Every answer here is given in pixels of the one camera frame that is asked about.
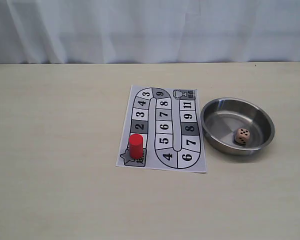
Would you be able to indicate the red cylinder game piece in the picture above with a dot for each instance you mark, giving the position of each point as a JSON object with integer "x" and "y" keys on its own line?
{"x": 135, "y": 146}

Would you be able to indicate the wooden die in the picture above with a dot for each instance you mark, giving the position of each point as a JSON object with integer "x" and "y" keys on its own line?
{"x": 242, "y": 136}

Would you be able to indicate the paper number game board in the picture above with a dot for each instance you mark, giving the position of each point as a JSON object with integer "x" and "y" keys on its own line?
{"x": 169, "y": 121}

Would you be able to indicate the stainless steel bowl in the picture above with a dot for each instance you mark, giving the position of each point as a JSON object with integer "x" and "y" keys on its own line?
{"x": 220, "y": 118}

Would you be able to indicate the white curtain backdrop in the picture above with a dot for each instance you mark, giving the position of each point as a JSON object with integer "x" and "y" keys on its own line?
{"x": 149, "y": 31}

